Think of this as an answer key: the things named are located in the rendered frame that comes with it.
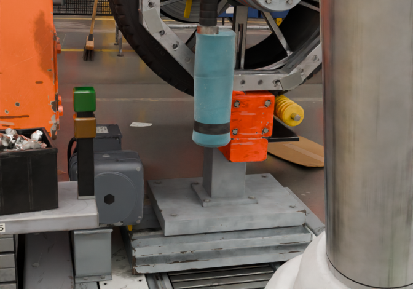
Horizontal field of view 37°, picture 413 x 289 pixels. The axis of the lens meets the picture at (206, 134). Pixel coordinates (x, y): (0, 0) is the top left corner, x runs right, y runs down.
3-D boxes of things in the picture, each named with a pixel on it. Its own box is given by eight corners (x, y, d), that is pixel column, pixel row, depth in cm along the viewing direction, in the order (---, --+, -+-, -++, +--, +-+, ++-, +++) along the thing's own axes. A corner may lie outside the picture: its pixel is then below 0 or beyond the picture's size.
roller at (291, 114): (268, 101, 185) (269, 81, 184) (307, 128, 158) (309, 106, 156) (249, 101, 184) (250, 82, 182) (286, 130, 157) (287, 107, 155)
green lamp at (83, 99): (94, 106, 117) (94, 85, 116) (96, 112, 113) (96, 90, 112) (72, 107, 116) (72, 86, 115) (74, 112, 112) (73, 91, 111)
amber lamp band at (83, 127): (94, 132, 118) (94, 112, 117) (96, 138, 115) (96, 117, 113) (73, 133, 117) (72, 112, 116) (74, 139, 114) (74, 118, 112)
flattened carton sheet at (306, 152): (281, 130, 328) (281, 123, 327) (357, 161, 284) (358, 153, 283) (234, 137, 313) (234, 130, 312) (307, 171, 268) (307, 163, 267)
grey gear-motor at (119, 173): (125, 216, 199) (125, 109, 189) (145, 283, 161) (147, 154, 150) (67, 219, 195) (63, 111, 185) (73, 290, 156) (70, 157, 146)
